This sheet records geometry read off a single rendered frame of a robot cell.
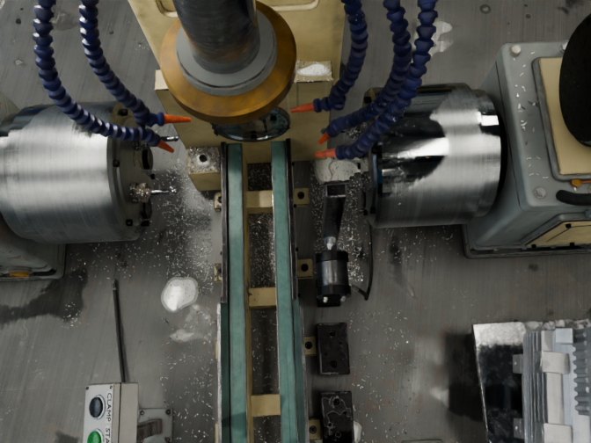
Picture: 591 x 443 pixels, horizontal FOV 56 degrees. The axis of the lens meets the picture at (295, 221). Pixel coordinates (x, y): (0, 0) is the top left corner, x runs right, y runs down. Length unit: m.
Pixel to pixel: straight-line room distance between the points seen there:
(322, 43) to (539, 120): 0.40
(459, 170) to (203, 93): 0.42
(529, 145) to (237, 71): 0.48
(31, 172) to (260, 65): 0.43
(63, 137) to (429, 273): 0.76
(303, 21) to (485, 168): 0.40
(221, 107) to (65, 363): 0.73
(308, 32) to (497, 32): 0.59
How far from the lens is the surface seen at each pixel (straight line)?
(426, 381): 1.19
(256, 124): 1.06
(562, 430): 0.91
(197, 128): 1.10
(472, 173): 0.92
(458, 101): 0.95
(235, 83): 0.71
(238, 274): 1.07
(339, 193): 0.75
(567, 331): 0.91
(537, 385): 0.93
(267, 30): 0.74
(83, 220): 0.97
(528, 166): 0.93
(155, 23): 1.03
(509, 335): 1.11
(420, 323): 1.19
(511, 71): 0.99
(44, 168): 0.96
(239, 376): 1.05
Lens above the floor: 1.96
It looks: 74 degrees down
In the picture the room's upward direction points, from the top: 5 degrees counter-clockwise
